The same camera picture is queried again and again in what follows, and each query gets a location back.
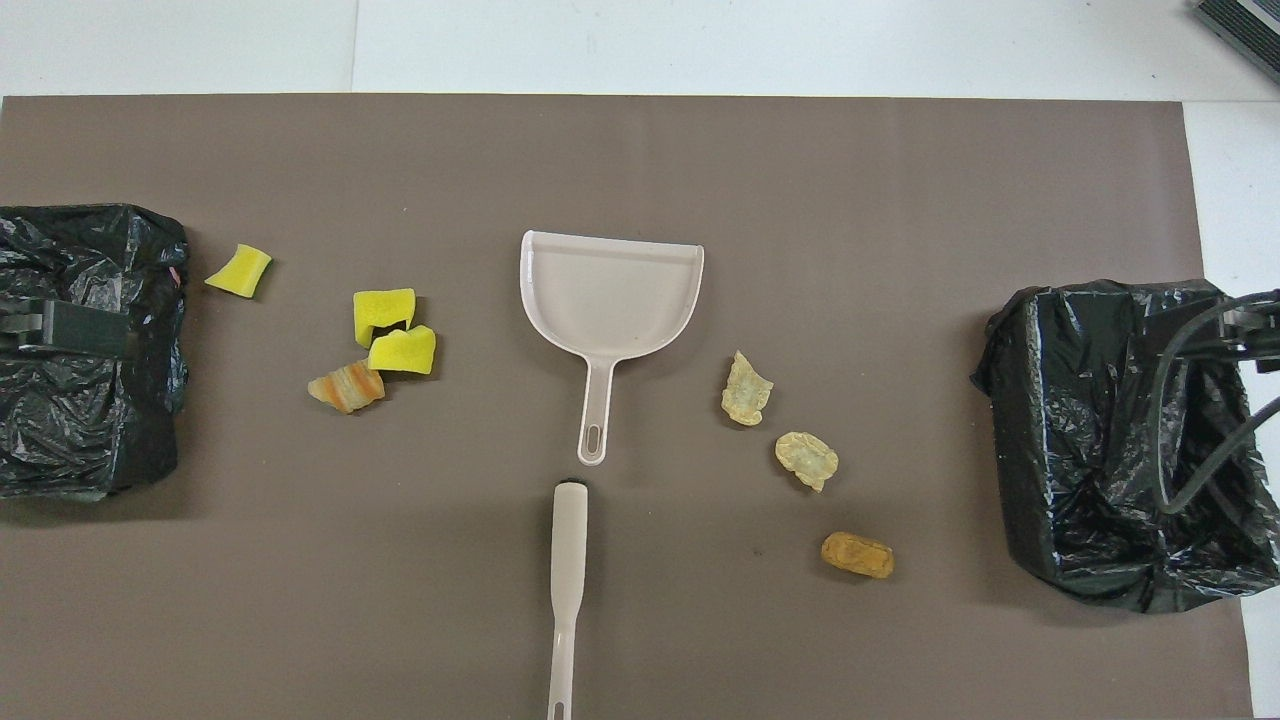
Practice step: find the yellow green sponge piece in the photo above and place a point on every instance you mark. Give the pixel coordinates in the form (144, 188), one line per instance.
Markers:
(405, 352)
(240, 272)
(380, 308)

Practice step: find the striped orange bread toy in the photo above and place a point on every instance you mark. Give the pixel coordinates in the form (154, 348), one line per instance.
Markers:
(345, 387)

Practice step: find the orange brown scrap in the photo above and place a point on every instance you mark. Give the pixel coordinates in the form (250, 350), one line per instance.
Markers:
(857, 555)

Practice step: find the beige plastic dustpan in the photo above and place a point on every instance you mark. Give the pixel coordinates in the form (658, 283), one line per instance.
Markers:
(610, 300)

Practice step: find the beige hand brush black bristles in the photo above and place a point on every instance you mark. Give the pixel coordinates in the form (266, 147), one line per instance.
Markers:
(568, 540)

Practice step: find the grey ribbed device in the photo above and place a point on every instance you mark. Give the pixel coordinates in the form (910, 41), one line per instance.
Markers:
(1250, 25)

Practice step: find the pale yellow scrap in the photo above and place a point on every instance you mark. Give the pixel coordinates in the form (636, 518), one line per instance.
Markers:
(806, 458)
(746, 392)

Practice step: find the brown table mat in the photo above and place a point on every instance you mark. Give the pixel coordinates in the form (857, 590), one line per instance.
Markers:
(640, 150)

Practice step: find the bin with black plastic liner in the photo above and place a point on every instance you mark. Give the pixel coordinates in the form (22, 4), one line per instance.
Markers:
(1080, 400)
(90, 420)

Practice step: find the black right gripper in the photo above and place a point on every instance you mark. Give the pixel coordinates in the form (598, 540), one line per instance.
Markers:
(1265, 330)

